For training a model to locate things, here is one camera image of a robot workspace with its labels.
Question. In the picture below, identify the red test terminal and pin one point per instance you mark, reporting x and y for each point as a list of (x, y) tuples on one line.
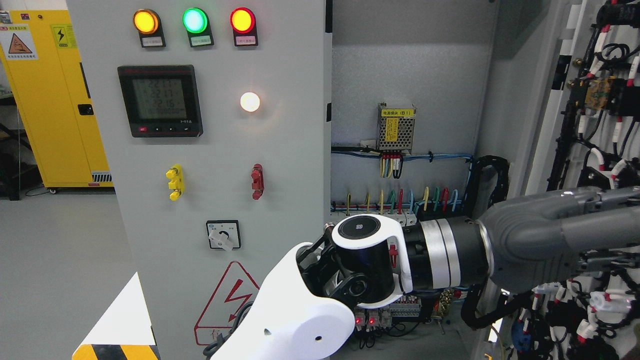
[(258, 181)]

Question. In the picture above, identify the upper row circuit breakers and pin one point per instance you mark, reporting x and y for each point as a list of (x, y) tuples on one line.
[(404, 219)]

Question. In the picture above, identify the perforated metal power supply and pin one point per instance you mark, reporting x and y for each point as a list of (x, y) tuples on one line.
[(396, 126)]

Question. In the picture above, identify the white rotary selector switch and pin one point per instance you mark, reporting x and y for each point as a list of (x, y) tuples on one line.
[(223, 234)]

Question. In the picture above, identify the black digital power meter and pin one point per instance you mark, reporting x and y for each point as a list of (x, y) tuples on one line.
[(161, 101)]

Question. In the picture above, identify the yellow test terminal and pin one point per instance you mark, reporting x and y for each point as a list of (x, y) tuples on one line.
[(176, 181)]

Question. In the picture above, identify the green indicator light left door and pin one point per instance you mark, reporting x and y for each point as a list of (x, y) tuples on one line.
[(198, 27)]

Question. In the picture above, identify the red indicator light left door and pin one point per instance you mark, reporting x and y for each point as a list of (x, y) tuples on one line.
[(244, 27)]

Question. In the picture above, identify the yellow safety cabinet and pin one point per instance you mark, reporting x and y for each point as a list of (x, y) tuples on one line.
[(40, 54)]

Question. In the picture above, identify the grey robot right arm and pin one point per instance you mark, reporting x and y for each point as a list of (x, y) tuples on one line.
[(523, 242)]

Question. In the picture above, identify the lower row relays and breakers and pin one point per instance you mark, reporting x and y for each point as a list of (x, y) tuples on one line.
[(407, 308)]

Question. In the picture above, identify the white indicator light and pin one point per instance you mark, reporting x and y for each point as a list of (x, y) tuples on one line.
[(250, 102)]

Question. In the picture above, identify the yellow indicator light left door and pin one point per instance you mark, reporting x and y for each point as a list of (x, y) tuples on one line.
[(149, 27)]

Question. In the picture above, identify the red electric danger sticker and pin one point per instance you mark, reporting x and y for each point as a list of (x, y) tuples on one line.
[(234, 290)]

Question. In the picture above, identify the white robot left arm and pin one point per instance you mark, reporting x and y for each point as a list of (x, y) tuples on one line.
[(304, 309)]

